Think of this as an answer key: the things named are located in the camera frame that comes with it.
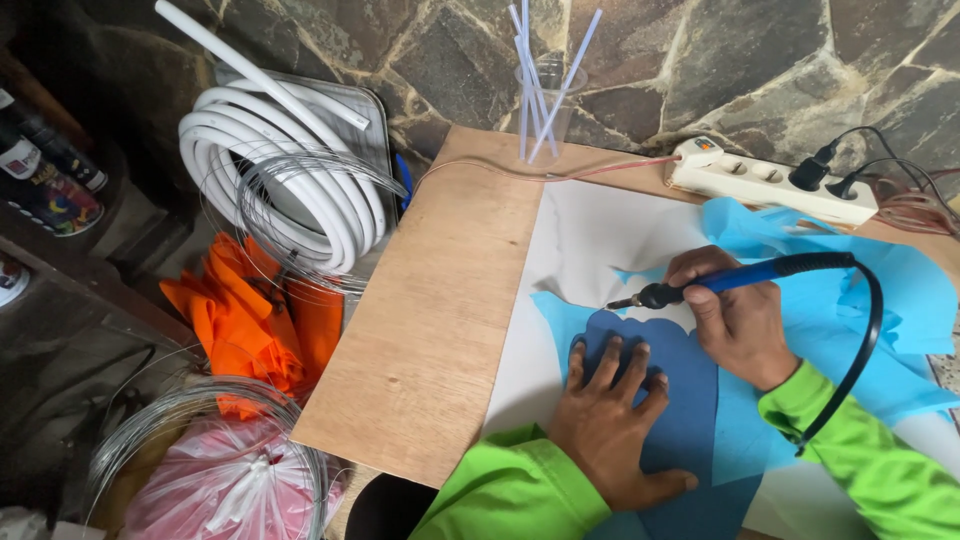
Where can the person's left hand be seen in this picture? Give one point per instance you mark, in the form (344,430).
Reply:
(604,442)

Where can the straight white plastic pipe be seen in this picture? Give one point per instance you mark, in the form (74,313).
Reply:
(255,71)

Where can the clear plastic cup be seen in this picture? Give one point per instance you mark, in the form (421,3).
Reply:
(561,112)

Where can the large black power plug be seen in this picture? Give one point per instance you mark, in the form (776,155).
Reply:
(810,174)

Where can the blue black soldering iron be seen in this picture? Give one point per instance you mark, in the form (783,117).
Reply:
(739,277)

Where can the grey metal tray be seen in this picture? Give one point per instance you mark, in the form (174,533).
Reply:
(367,105)

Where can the black spray can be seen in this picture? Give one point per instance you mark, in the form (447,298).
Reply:
(56,150)

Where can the orange fabric heap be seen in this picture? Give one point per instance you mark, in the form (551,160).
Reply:
(240,322)

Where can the dark blue card template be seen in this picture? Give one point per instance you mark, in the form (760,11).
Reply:
(686,420)

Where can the clear plastic straw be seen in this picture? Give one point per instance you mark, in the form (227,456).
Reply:
(524,45)
(527,97)
(570,75)
(534,82)

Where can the person's right hand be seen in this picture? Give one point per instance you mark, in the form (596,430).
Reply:
(742,330)

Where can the small black power plug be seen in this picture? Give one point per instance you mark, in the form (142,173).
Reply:
(842,187)

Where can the white red can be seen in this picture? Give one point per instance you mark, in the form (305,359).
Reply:
(11,281)

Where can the dark wooden shelf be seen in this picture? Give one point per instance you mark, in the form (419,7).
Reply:
(67,315)

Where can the pink clear plastic bag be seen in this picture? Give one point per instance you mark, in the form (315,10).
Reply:
(210,480)

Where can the colourful printed spray can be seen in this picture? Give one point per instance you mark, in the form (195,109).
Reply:
(45,199)

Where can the white power strip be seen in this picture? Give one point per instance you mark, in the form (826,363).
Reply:
(757,181)

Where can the plywood work board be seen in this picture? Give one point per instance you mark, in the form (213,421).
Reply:
(427,315)

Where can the white paper sheet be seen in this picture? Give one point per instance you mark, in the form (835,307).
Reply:
(592,232)

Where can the light blue thin fabric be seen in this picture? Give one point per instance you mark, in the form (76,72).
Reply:
(825,337)

